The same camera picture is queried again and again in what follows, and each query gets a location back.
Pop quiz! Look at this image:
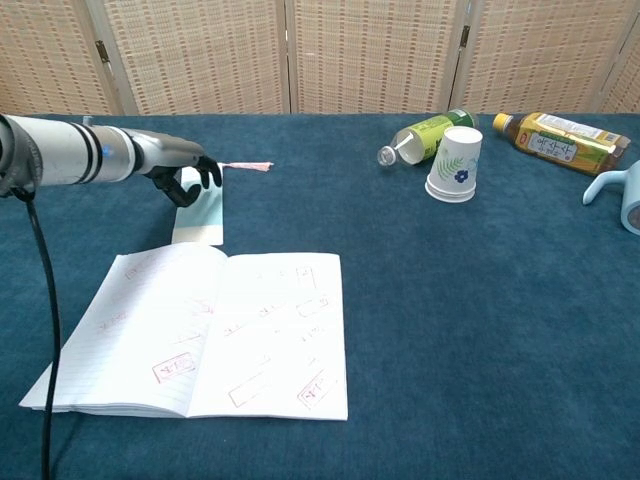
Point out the white notebook with orange spine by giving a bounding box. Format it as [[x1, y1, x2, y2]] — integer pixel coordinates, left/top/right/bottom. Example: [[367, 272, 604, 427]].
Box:
[[18, 241, 350, 421]]

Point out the yellow label tea bottle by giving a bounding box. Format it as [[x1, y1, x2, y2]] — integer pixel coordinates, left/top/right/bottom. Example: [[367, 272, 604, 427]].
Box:
[[492, 111, 632, 178]]

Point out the blue bookmark with pink tassel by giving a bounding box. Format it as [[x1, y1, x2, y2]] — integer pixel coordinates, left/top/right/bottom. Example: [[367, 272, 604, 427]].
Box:
[[171, 160, 274, 247]]

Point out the green label plastic bottle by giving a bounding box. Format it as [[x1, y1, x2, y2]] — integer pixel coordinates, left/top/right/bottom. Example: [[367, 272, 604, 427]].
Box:
[[376, 108, 480, 168]]

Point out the teal table cloth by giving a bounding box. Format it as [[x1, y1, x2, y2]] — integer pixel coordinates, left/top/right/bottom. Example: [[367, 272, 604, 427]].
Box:
[[0, 112, 640, 480]]

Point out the floral white paper cup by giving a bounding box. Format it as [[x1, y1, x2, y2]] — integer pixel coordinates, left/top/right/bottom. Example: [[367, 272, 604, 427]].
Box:
[[424, 126, 484, 204]]

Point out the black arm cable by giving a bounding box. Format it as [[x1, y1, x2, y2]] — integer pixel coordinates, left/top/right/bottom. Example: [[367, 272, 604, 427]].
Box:
[[9, 184, 64, 480]]

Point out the light blue plastic mug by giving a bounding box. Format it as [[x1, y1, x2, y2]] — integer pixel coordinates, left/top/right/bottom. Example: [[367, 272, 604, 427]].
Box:
[[582, 159, 640, 234]]

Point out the woven bamboo folding screen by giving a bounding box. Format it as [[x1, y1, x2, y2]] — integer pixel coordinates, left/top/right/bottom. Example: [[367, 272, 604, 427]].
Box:
[[0, 0, 640, 117]]

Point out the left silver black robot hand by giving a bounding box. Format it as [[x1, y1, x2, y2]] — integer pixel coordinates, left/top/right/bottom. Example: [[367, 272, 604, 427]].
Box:
[[132, 128, 224, 209]]

